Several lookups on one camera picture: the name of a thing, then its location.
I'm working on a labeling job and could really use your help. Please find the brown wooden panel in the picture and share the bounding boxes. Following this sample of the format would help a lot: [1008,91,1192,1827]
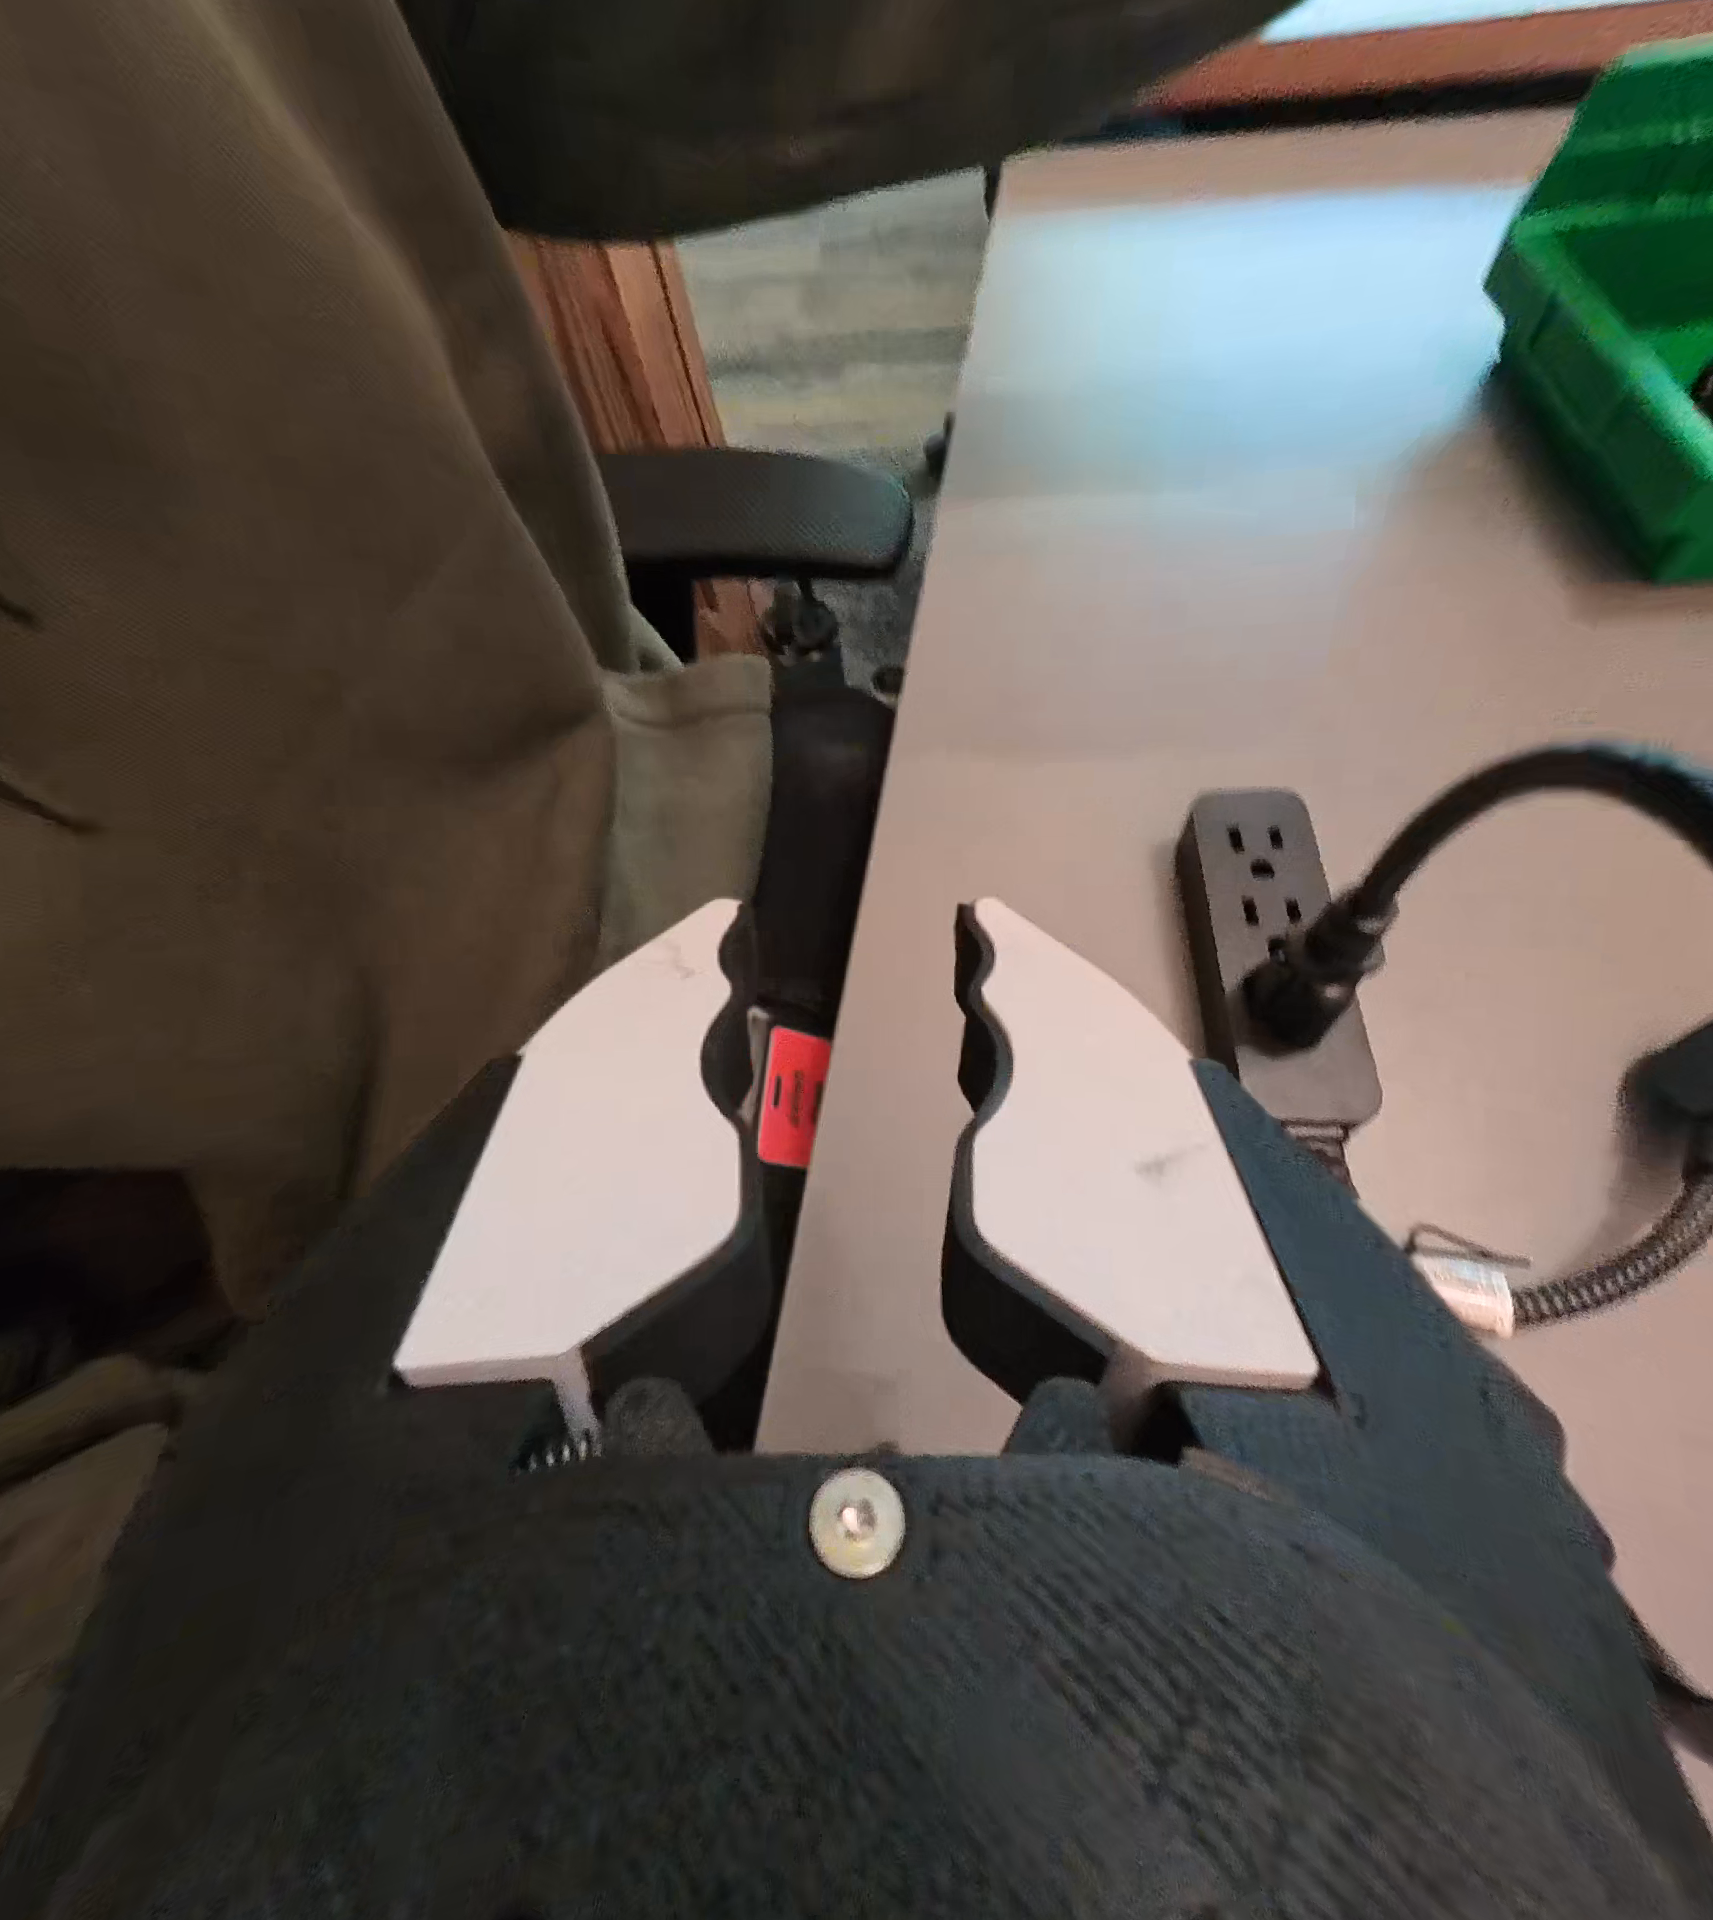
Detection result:
[508,233,733,667]

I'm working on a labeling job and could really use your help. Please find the person's olive clothed body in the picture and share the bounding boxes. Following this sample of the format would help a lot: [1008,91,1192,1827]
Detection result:
[0,0,779,1920]

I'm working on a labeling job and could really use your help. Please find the black office chair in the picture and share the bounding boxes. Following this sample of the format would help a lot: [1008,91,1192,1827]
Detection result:
[594,447,920,1220]

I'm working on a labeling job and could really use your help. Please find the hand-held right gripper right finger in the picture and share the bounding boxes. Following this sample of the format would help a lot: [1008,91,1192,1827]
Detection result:
[941,895,1322,1428]

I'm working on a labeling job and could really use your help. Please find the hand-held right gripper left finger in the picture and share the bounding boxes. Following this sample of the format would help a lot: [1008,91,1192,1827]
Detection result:
[390,895,773,1442]

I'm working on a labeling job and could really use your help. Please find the green plastic bin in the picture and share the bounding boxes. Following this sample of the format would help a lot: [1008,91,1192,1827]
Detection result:
[1482,26,1713,591]

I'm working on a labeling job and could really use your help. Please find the black power strip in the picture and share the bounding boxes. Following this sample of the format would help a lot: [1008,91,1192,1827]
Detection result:
[1175,790,1713,1341]

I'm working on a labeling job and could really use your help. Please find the wood-edged desk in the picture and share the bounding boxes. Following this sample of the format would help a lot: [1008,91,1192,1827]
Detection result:
[1138,0,1713,119]

